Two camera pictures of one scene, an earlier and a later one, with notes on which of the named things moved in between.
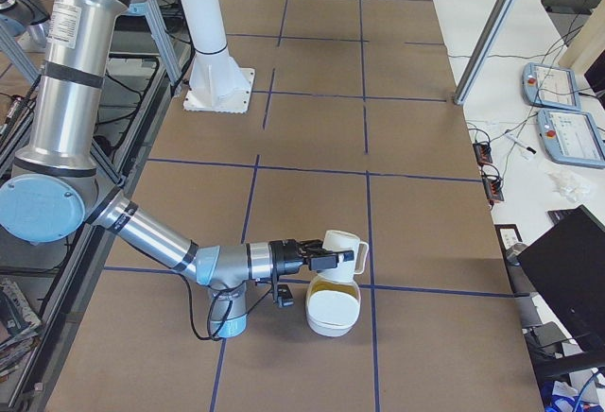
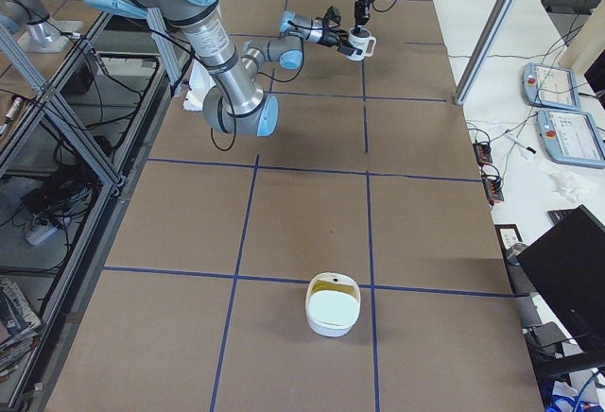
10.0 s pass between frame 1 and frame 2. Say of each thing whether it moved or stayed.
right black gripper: moved
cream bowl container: stayed
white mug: moved
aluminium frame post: stayed
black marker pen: stayed
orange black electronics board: stayed
